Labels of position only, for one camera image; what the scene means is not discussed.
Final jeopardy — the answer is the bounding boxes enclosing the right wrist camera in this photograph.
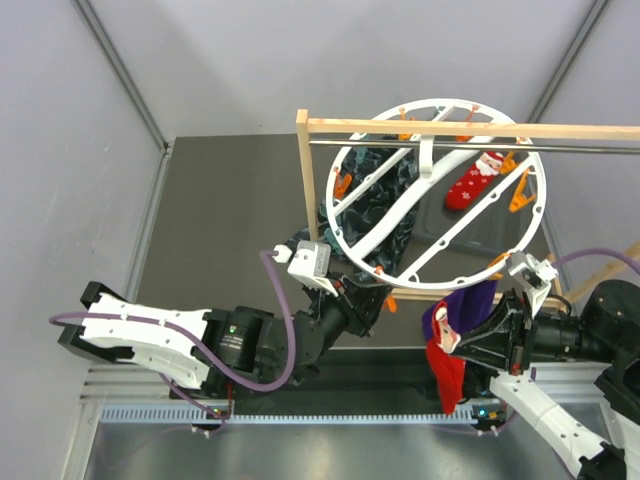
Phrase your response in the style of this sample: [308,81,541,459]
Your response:
[505,251,558,317]

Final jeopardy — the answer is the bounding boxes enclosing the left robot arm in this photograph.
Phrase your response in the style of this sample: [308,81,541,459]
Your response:
[53,276,390,398]

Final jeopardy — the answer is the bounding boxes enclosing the white round clip hanger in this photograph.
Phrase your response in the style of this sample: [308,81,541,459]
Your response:
[324,97,548,291]

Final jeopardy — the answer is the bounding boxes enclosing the clear plastic bin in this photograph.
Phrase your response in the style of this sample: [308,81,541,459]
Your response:
[319,139,571,301]

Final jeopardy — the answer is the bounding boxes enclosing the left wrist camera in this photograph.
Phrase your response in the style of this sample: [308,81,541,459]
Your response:
[274,240,338,297]

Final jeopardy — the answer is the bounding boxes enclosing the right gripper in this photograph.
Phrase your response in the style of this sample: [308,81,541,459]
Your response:
[446,283,618,372]

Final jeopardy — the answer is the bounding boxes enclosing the red santa sock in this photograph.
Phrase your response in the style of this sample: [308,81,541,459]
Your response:
[423,300,466,415]

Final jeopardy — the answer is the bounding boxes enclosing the grey cable duct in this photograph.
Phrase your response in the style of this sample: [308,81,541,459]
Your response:
[100,402,502,425]

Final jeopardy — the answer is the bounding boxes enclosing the purple sock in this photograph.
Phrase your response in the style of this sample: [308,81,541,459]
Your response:
[422,280,498,342]

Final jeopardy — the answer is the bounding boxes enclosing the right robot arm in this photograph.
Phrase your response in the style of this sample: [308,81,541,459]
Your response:
[453,280,639,479]

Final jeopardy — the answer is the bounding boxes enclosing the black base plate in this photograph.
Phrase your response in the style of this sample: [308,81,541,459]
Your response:
[169,347,491,416]

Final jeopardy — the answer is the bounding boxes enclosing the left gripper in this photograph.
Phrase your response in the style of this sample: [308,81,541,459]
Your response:
[305,272,390,350]

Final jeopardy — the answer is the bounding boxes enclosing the dark patterned cloth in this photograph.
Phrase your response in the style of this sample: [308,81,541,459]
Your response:
[289,144,421,276]

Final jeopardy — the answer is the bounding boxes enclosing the wooden rack frame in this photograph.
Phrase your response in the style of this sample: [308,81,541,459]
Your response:
[296,99,639,296]

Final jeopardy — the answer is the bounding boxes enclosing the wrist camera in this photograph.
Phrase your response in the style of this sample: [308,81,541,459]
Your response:
[274,240,338,297]
[505,251,558,317]

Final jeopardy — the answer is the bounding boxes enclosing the red snowflake sock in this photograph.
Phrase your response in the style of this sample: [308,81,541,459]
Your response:
[444,151,505,212]

